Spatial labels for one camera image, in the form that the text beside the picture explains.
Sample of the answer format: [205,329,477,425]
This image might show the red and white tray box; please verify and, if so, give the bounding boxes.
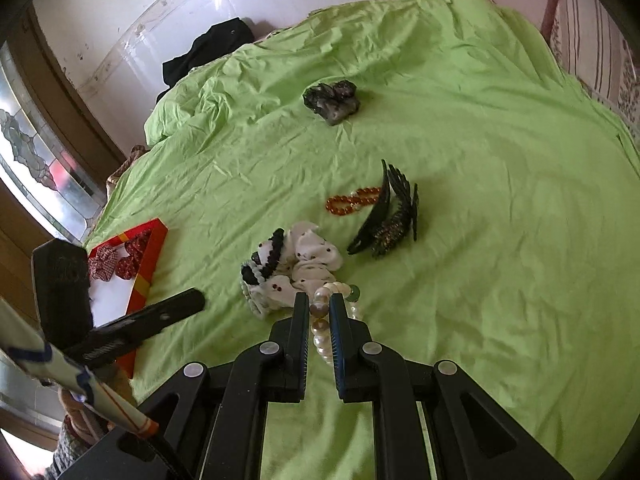
[86,216,170,378]

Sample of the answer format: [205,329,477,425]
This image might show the striped pillow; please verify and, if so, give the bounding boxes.
[550,0,639,131]

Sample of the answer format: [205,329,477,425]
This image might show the white dotted fabric scrunchie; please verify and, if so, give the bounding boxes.
[240,221,343,318]

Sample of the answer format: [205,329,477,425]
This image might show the black garment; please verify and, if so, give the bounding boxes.
[156,18,255,102]

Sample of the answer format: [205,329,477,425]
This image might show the pink checked scrunchie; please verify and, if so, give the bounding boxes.
[88,245,118,282]

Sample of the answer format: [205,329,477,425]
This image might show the brown wooden door frame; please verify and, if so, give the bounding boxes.
[8,6,125,179]

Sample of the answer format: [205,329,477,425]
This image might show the red bead bracelet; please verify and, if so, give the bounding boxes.
[325,186,384,218]

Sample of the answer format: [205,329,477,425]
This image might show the dark red dotted scrunchie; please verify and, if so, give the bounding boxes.
[115,230,151,280]

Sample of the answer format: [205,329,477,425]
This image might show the brown knitted blanket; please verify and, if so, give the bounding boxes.
[105,144,149,198]

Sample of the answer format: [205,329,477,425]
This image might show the lime green bed sheet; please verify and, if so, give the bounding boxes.
[89,0,639,479]

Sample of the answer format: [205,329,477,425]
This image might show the white pearl bracelet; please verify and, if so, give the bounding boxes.
[308,280,365,366]

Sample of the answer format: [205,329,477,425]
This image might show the black hair claw clip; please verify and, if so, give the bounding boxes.
[347,160,420,258]

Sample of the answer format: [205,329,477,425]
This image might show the dark grey scrunchie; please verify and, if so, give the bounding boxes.
[303,79,360,126]

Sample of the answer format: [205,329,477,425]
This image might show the grey knitted sleeve forearm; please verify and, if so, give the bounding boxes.
[34,388,104,480]

